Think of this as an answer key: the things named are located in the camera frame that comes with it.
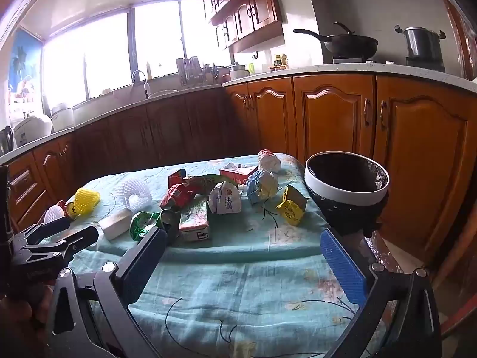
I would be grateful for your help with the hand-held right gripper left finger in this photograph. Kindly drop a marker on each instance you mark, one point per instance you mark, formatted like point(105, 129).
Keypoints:
point(145, 261)

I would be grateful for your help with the white lidded pot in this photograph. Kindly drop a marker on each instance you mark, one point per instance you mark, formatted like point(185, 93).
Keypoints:
point(238, 71)

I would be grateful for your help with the small white foam net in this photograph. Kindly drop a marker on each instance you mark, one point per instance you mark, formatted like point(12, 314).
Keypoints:
point(54, 214)

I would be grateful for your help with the white rectangular box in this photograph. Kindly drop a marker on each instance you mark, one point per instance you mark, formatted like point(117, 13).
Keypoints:
point(113, 225)

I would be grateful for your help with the green foil wrapper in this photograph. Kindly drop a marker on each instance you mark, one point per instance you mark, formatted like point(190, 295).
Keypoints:
point(143, 223)

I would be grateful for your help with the yellow-green spout pouch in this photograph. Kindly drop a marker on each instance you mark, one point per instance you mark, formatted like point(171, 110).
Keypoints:
point(290, 207)

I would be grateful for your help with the spice jar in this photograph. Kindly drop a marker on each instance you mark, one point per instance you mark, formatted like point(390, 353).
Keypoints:
point(277, 61)
point(284, 60)

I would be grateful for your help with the white rice cooker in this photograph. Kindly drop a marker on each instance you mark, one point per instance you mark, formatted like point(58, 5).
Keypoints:
point(31, 128)

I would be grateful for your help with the dark utensil holder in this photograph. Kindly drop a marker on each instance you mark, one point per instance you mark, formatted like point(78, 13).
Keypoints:
point(214, 74)

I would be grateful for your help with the black kettle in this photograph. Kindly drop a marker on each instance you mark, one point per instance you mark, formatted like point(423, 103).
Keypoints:
point(5, 140)

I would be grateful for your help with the yellow foam fruit net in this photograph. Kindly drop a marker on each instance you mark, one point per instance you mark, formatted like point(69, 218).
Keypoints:
point(85, 201)

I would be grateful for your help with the red and blue snack wrapper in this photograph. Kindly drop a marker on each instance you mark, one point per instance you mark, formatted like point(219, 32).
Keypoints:
point(176, 177)

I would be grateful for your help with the small bottle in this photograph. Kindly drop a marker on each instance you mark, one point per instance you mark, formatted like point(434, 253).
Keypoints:
point(149, 71)

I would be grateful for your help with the wooden lower cabinets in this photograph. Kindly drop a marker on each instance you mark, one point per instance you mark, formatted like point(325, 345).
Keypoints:
point(335, 119)

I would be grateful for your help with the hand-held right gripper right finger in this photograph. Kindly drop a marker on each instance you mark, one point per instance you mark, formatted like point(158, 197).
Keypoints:
point(343, 264)

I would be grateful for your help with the kitchen window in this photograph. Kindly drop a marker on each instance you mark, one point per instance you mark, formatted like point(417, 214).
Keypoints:
point(108, 56)

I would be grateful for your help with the blue and white paper ball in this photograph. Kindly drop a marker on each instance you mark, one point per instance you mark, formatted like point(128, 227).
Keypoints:
point(261, 186)

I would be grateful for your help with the white paper bag blue print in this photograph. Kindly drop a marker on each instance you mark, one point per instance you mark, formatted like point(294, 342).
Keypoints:
point(223, 197)

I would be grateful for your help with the white-rimmed black waste bin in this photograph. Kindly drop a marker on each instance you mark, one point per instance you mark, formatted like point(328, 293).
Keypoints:
point(328, 188)

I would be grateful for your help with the gas stove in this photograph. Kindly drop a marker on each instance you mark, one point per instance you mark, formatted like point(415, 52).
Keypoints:
point(425, 63)

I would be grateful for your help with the floral teal tablecloth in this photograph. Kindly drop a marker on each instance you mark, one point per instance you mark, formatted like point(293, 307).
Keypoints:
point(242, 268)

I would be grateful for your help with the steel stock pot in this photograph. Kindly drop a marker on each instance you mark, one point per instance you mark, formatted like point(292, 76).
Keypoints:
point(421, 43)

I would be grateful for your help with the wooden upper cabinets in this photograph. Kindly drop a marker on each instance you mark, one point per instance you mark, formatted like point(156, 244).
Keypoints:
point(261, 7)

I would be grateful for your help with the wooden cabinets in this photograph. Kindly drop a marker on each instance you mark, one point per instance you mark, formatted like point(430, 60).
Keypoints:
point(335, 119)
point(261, 7)

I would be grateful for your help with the white kitchen countertop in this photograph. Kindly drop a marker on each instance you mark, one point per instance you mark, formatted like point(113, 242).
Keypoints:
point(335, 70)

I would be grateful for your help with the black wok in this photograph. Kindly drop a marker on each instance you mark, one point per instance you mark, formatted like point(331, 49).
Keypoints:
point(350, 46)

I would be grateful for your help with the blue wall poster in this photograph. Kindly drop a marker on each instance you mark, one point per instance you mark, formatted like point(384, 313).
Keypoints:
point(24, 63)

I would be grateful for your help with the white and red paper ball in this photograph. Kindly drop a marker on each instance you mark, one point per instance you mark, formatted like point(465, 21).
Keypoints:
point(269, 162)

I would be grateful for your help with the red drink carton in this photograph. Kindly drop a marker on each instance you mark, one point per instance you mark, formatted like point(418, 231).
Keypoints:
point(238, 173)

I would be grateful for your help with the utensil rack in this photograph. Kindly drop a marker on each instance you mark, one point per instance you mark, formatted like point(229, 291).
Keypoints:
point(188, 71)

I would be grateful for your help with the chrome faucet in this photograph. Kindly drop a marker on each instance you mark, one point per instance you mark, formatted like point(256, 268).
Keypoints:
point(143, 78)

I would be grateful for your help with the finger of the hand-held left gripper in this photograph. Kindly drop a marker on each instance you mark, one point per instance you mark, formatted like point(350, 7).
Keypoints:
point(80, 238)
point(44, 229)

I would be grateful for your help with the white round appliance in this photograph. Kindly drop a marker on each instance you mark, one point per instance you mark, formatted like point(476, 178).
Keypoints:
point(62, 117)

